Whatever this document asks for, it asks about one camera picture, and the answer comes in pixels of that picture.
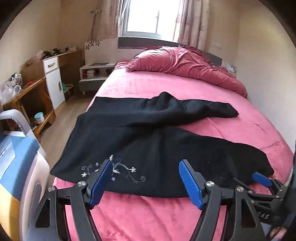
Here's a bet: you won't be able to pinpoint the dark pink folded duvet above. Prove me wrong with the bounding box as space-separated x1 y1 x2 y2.
126 46 247 98

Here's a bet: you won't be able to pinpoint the wooden desk shelf unit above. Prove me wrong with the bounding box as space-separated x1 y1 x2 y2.
4 51 82 140

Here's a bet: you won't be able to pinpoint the blue white storage box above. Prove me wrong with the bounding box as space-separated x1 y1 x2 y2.
1 109 49 240

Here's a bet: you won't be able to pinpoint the grey white bedside table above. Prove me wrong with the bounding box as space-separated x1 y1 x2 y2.
78 62 115 94

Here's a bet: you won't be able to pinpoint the floral beige right curtain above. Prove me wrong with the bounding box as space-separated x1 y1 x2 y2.
177 0 210 50

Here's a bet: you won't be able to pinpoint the white cabinet with drawer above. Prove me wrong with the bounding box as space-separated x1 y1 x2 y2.
43 56 65 109

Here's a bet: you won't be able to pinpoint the white teal lidded pot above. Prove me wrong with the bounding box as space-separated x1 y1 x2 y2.
34 112 45 125

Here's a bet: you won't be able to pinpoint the right hand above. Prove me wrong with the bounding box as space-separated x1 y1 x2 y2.
266 226 287 241

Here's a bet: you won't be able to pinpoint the pink bed sheet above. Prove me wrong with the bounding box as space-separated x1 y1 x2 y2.
52 61 295 241

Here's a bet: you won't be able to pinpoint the floral beige left curtain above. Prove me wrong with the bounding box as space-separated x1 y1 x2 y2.
88 0 126 41

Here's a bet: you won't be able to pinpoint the floral beige curtain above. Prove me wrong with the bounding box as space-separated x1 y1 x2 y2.
177 0 210 50
88 0 126 41

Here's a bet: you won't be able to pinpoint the black embroidered pants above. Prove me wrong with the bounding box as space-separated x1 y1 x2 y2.
50 92 274 198

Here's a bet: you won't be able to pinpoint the dark grey headboard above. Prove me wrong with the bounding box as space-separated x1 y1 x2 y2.
118 37 223 66

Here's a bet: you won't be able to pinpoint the bright window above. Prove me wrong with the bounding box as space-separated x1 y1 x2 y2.
122 0 184 42

